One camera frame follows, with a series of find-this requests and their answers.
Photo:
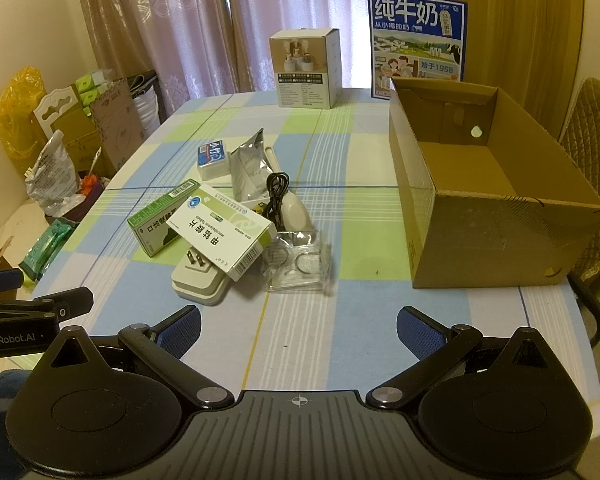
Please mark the white power adapter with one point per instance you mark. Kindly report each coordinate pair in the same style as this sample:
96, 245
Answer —
200, 285

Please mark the white printed plastic bag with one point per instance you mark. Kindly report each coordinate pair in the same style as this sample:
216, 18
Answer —
52, 175

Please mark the white product box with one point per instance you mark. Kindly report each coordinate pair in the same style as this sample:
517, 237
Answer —
300, 70

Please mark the clear plastic bag with rings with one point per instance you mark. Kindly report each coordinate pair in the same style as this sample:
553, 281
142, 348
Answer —
300, 265

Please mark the quilted chair cushion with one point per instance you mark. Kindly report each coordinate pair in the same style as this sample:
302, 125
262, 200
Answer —
592, 125

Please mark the brown cardboard box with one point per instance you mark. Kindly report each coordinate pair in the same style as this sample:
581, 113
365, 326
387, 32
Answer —
480, 240

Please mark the white ornate cutout board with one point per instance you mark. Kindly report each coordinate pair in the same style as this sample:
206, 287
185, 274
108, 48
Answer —
55, 105

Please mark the brown cardboard carton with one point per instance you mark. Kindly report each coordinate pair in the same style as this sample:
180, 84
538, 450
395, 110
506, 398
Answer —
117, 125

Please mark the white plastic tube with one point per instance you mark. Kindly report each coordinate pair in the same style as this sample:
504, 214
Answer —
273, 160

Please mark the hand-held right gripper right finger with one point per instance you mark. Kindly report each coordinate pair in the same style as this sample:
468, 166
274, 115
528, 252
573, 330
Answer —
420, 332

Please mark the silver foil pouch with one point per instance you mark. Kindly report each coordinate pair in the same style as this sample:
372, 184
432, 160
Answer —
247, 160

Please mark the checked pastel tablecloth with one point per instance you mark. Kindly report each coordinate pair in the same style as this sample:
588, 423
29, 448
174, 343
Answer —
340, 160

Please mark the blue dental floss box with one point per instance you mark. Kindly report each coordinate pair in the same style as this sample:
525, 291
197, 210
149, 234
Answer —
212, 160

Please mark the wooden door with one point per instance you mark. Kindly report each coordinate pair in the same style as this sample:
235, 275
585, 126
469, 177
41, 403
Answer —
510, 25

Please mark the orange object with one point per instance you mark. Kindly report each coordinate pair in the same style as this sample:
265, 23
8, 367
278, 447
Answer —
91, 185

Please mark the yellow plastic bag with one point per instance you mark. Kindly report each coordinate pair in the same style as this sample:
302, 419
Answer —
17, 110

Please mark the blue illustrated milk carton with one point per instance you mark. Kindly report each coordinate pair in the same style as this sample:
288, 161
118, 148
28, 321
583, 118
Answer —
415, 35

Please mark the flat cardboard piece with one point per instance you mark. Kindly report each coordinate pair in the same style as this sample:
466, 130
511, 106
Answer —
0, 260

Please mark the black bin with white liner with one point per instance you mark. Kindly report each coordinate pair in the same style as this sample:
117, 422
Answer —
145, 105

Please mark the green medicine box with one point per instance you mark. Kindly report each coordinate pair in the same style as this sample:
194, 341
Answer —
150, 225

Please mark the beige patterned curtain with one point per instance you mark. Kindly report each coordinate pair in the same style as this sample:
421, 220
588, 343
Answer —
110, 15

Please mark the green wipes packet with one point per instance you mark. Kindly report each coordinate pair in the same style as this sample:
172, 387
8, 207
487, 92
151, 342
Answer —
45, 250

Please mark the green tissue packs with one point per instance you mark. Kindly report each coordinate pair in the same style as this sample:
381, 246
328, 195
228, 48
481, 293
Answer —
92, 85

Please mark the white medicine box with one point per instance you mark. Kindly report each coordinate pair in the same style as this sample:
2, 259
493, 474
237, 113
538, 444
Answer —
220, 235

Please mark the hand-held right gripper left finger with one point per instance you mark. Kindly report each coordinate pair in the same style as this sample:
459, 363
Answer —
182, 332

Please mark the pink sheer curtain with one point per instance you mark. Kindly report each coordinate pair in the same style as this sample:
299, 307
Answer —
280, 5

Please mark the white oval device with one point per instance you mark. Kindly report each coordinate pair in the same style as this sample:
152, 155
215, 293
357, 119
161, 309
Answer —
296, 212

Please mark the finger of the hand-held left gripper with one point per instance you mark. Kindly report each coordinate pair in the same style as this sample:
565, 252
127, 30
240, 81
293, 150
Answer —
45, 310
0, 282

